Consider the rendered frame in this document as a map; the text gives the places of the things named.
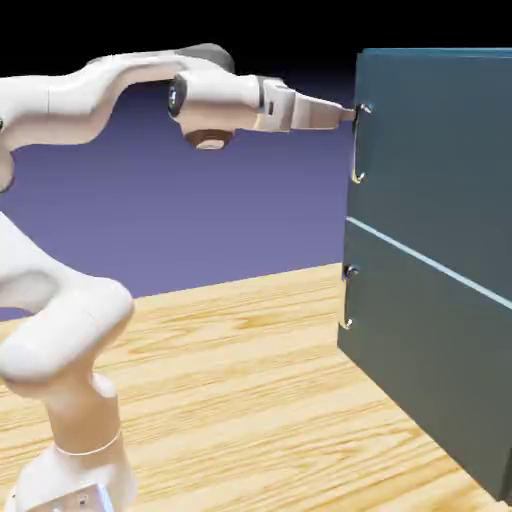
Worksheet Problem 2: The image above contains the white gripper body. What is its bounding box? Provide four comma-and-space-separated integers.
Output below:
288, 90, 346, 132

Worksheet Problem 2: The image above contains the large teal cabinet door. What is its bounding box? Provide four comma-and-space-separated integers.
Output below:
346, 52, 512, 302

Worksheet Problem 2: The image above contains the dark teal cabinet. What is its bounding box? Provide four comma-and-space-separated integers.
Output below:
336, 48, 512, 502

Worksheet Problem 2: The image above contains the short curved metal handle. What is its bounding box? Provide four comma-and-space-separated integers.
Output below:
339, 264, 360, 331

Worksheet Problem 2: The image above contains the long curved metal handle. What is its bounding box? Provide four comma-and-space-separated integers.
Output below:
350, 103, 373, 185

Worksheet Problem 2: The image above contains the small teal cabinet door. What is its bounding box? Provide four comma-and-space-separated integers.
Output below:
336, 219, 512, 501

